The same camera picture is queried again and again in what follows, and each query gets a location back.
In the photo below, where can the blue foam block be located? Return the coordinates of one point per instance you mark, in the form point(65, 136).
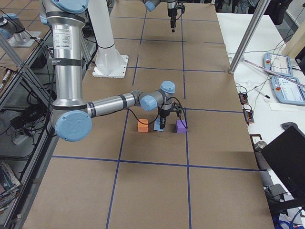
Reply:
point(157, 126)

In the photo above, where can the black laptop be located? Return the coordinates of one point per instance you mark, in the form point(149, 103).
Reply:
point(286, 157)

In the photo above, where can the orange connector box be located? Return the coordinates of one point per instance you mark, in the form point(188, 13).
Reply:
point(243, 98)
point(249, 116)

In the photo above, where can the upper teach pendant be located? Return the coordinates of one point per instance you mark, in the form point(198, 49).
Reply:
point(279, 64)

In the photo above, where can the aluminium frame post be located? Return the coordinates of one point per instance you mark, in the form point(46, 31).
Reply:
point(258, 13)

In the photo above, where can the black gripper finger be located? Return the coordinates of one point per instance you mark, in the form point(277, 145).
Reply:
point(162, 123)
point(173, 23)

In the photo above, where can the upper orange connector box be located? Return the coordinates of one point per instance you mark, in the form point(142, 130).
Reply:
point(243, 98)

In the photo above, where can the purple foam block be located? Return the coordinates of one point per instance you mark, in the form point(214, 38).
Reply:
point(181, 126)

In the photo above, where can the black marker pen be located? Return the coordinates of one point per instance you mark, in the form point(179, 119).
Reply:
point(262, 93)

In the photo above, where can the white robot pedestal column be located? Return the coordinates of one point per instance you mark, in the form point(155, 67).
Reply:
point(109, 62)

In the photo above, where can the orange foam block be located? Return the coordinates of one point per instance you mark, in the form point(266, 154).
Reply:
point(143, 126)

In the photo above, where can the lower teach pendant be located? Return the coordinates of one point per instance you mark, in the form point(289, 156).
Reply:
point(287, 91)

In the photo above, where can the lower orange connector box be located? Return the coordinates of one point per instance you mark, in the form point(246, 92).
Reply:
point(249, 116)

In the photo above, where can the teach pendant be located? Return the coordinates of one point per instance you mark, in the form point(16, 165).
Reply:
point(287, 91)
point(279, 64)

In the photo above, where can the stack of magazines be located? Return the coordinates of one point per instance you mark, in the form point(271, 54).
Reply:
point(9, 186)

